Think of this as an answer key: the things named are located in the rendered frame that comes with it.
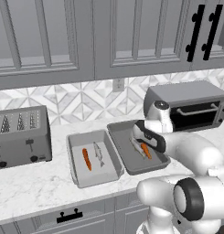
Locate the silver grey fish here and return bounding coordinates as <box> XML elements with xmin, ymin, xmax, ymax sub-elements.
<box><xmin>92</xmin><ymin>141</ymin><xmax>106</xmax><ymax>168</ymax></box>
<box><xmin>129</xmin><ymin>136</ymin><xmax>147</xmax><ymax>159</ymax></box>

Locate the black cupboard door handle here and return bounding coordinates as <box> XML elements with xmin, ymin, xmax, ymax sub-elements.
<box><xmin>185</xmin><ymin>4</ymin><xmax>206</xmax><ymax>63</ymax></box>
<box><xmin>201</xmin><ymin>4</ymin><xmax>224</xmax><ymax>61</ymax></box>

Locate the toaster oven handle bar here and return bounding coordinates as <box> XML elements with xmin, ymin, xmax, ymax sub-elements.
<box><xmin>176</xmin><ymin>102</ymin><xmax>219</xmax><ymax>118</ymax></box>

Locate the grey four-slot toaster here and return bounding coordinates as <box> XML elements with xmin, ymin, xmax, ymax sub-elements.
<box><xmin>0</xmin><ymin>105</ymin><xmax>53</xmax><ymax>171</ymax></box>

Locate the grey toaster oven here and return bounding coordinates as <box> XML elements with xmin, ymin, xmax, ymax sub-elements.
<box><xmin>143</xmin><ymin>80</ymin><xmax>224</xmax><ymax>133</ymax></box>

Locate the white wall outlet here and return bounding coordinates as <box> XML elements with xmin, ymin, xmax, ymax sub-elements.
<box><xmin>112</xmin><ymin>78</ymin><xmax>125</xmax><ymax>93</ymax></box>

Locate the grey tupperware tray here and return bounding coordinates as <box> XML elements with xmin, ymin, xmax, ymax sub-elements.
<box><xmin>66</xmin><ymin>129</ymin><xmax>126</xmax><ymax>189</ymax></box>
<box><xmin>106</xmin><ymin>119</ymin><xmax>172</xmax><ymax>176</ymax></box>

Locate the grey base cupboard door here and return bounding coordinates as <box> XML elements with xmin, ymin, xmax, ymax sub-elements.
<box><xmin>114</xmin><ymin>193</ymin><xmax>152</xmax><ymax>234</ymax></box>

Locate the grey drawer front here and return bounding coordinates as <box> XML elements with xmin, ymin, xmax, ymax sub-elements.
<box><xmin>33</xmin><ymin>197</ymin><xmax>118</xmax><ymax>234</ymax></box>
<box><xmin>0</xmin><ymin>219</ymin><xmax>36</xmax><ymax>234</ymax></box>

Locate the black drawer handle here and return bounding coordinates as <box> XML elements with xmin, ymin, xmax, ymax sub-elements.
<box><xmin>56</xmin><ymin>207</ymin><xmax>84</xmax><ymax>225</ymax></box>

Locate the orange carrot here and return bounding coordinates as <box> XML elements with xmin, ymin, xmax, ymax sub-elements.
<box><xmin>81</xmin><ymin>147</ymin><xmax>93</xmax><ymax>172</ymax></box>
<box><xmin>140</xmin><ymin>143</ymin><xmax>153</xmax><ymax>161</ymax></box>

